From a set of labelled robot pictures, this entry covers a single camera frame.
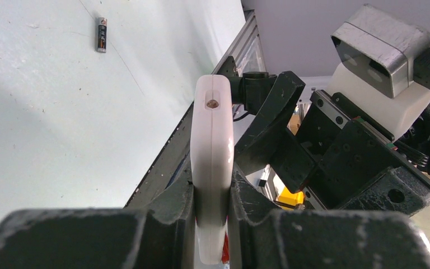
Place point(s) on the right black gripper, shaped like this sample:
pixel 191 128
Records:
pixel 337 161

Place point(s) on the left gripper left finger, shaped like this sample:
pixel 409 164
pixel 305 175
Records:
pixel 159 235

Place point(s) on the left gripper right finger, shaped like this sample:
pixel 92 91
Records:
pixel 262 235

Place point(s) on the white red remote control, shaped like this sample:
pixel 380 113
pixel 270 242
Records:
pixel 211 160

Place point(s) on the black battery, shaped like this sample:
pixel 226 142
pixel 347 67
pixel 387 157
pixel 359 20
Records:
pixel 101 35

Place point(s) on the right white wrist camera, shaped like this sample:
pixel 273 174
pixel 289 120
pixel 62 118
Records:
pixel 377 51

